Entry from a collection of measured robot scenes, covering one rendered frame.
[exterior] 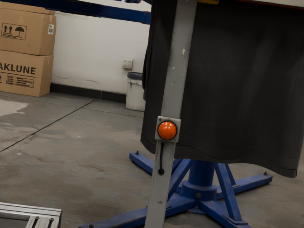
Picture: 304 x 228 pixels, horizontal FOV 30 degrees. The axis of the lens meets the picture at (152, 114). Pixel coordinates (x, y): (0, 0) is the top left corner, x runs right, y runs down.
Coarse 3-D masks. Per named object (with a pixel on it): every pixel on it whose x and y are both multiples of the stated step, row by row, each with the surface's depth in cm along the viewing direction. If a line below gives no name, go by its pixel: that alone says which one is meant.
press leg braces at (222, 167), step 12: (180, 168) 270; (216, 168) 273; (228, 168) 308; (180, 180) 269; (228, 180) 268; (168, 192) 262; (228, 192) 263; (228, 204) 261; (228, 216) 261; (240, 216) 257
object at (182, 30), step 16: (192, 0) 117; (208, 0) 114; (176, 16) 117; (192, 16) 117; (176, 32) 118; (192, 32) 120; (176, 48) 118; (176, 64) 119; (176, 80) 119; (176, 96) 120; (176, 112) 120; (160, 144) 121; (160, 176) 122; (160, 192) 123; (160, 208) 123; (160, 224) 124
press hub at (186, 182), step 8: (192, 168) 285; (200, 168) 282; (208, 168) 282; (192, 176) 285; (200, 176) 282; (208, 176) 283; (184, 184) 286; (192, 184) 285; (200, 184) 283; (208, 184) 284; (184, 192) 285; (192, 192) 282; (200, 192) 281; (208, 192) 282; (216, 192) 288; (208, 200) 283; (216, 200) 299; (192, 208) 280; (224, 208) 288
